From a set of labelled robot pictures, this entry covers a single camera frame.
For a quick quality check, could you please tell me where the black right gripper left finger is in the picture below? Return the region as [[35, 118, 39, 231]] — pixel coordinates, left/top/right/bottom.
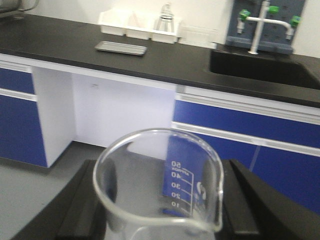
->
[[12, 160, 106, 240]]

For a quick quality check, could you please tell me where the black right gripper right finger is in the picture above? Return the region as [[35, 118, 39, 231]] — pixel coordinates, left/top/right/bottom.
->
[[219, 159, 320, 240]]

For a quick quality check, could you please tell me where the small clear glass beaker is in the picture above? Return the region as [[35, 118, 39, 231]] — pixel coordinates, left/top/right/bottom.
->
[[93, 128, 224, 240]]

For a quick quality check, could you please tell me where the silver metal tray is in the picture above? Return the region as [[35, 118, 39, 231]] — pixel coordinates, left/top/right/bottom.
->
[[94, 41, 148, 56]]

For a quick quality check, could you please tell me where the blue right cabinet front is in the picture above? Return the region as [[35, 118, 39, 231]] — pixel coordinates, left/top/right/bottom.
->
[[172, 100, 320, 213]]

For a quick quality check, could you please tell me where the blue cabinet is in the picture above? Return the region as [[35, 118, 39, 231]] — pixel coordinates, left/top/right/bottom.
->
[[172, 100, 320, 213], [0, 68, 49, 168]]

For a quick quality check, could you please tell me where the blue left cabinet front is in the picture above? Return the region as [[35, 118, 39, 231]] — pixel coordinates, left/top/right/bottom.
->
[[0, 68, 49, 168]]

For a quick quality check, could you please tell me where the black lab sink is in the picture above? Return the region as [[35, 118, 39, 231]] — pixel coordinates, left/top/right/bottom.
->
[[209, 50, 320, 90]]

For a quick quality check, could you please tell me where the grey drying pegboard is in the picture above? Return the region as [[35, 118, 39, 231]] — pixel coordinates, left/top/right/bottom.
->
[[225, 0, 305, 55]]

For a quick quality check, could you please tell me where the white lab faucet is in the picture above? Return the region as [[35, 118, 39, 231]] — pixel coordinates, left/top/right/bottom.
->
[[236, 0, 301, 55]]

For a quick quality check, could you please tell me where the white right storage bin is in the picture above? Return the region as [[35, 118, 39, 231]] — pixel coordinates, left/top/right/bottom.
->
[[151, 17, 182, 44]]

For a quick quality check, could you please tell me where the white storage bin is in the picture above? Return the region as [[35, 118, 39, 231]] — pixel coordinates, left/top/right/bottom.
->
[[98, 9, 130, 36], [125, 11, 155, 40], [151, 17, 182, 44]]

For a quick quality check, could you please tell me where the white left storage bin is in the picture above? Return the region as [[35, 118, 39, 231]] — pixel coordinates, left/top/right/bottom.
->
[[98, 9, 130, 36]]

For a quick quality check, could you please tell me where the white middle storage bin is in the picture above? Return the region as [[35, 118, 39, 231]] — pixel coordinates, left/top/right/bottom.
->
[[125, 11, 155, 40]]

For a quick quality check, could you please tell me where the glass alcohol lamp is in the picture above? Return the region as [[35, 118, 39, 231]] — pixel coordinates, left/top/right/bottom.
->
[[155, 2, 174, 33]]

